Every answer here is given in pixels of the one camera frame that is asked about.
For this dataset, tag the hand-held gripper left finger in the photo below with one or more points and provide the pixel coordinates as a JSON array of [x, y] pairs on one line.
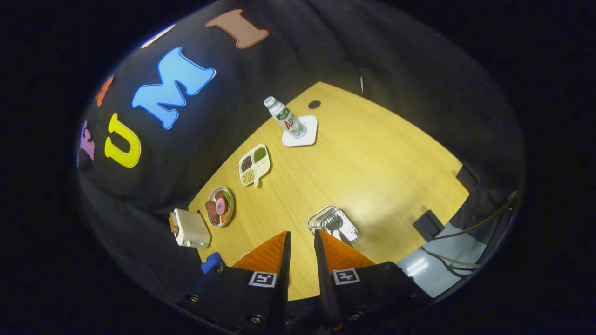
[[233, 298]]

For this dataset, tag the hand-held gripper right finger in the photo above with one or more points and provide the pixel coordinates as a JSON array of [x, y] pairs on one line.
[[372, 293]]

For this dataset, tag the blue cloth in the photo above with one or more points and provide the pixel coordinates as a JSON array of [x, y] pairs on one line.
[[212, 263]]

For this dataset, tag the metal drainer basket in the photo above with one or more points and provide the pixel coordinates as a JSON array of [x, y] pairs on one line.
[[350, 229]]

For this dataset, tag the white toaster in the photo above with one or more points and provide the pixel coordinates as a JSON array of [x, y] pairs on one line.
[[193, 230]]

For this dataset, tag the oval plate with food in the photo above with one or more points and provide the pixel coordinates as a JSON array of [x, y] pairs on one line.
[[230, 211]]

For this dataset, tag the brown meat slice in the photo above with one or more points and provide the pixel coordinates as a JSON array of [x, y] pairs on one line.
[[212, 213]]

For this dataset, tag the black table clamp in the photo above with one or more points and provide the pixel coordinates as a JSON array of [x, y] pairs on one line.
[[467, 177], [428, 225]]

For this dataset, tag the pink ham slice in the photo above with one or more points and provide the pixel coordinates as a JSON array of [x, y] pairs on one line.
[[220, 206]]

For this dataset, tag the brown toast slice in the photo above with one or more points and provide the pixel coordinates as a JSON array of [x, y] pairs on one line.
[[173, 223]]

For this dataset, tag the green lettuce leaf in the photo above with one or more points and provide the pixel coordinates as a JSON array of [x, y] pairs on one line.
[[226, 196]]

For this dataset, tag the white divided dish with beans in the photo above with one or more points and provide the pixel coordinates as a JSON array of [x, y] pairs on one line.
[[255, 164]]

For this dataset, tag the white square coaster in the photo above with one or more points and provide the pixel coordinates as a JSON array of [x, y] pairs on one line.
[[311, 132]]

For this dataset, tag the white bottle with green label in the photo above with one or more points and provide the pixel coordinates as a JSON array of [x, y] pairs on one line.
[[288, 120]]

